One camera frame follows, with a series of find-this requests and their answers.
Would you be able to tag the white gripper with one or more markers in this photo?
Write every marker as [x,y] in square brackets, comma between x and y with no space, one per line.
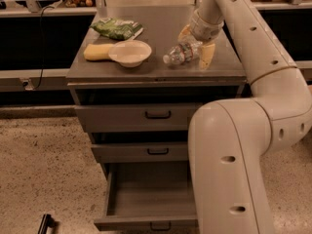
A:
[206,30]

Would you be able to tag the clear plastic water bottle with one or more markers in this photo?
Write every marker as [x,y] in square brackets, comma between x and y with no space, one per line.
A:
[183,52]

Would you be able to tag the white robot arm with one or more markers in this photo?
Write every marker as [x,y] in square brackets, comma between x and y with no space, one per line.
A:
[226,138]

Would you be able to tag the grey drawer cabinet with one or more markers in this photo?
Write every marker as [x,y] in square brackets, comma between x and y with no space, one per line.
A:
[161,26]

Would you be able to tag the grey top drawer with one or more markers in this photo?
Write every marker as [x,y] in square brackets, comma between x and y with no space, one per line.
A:
[144,109]

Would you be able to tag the grey drawer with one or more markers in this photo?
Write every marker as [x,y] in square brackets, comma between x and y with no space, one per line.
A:
[129,147]
[156,196]
[144,109]

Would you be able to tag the grey middle drawer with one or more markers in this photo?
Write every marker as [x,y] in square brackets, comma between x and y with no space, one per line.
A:
[129,147]

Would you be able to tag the grey bottom drawer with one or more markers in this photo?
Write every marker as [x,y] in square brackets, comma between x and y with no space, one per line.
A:
[156,196]

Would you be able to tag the white bowl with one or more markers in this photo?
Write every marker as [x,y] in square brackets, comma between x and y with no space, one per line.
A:
[130,53]

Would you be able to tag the green chip bag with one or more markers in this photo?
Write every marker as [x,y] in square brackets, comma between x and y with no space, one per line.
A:
[117,29]

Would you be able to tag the yellow sponge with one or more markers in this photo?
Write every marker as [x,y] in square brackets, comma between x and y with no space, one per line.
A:
[97,52]

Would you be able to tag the black object on floor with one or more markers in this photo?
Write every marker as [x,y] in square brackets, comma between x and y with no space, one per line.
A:
[46,223]

